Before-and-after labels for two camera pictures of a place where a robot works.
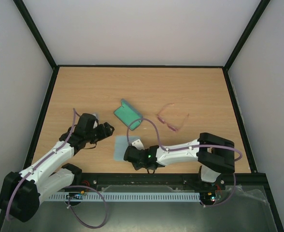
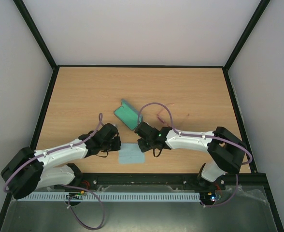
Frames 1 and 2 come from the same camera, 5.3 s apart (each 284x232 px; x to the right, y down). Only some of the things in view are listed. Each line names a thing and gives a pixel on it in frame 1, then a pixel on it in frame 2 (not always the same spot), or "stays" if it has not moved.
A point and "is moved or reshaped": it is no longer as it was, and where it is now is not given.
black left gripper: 108,133 -> 117,145
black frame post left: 25,15 stays
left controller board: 75,195 stays
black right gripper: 128,154 -> 142,144
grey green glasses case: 127,114 stays
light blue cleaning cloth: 121,144 is moved or reshaped
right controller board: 207,197 stays
